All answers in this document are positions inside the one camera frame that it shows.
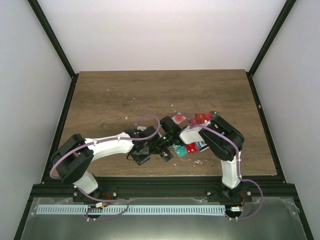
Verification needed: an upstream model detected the left black frame post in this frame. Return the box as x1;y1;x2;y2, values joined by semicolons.
26;0;76;78

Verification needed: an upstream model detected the black frame post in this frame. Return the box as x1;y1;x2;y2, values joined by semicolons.
26;0;76;78
246;0;297;76

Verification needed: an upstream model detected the right black frame post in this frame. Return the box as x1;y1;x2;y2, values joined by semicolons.
246;0;297;76

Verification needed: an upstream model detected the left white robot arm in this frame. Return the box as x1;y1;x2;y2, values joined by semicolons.
49;126;159;202

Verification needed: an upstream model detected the red card with gold text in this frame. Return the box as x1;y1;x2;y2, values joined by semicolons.
185;142;199;154

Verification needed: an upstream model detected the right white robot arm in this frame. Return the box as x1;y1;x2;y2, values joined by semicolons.
159;111;245;202

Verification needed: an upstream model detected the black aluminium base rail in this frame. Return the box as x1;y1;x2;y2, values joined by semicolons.
30;175;297;198

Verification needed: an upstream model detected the black leather card holder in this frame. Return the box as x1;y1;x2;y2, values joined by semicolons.
133;154;150;166

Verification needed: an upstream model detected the teal card upper pile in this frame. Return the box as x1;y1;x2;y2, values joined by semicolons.
173;145;188;158

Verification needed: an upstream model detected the black VIP card centre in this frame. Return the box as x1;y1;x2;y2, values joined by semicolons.
160;151;174;163

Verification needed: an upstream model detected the light blue cable duct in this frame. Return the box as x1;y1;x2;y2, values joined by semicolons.
36;204;226;216

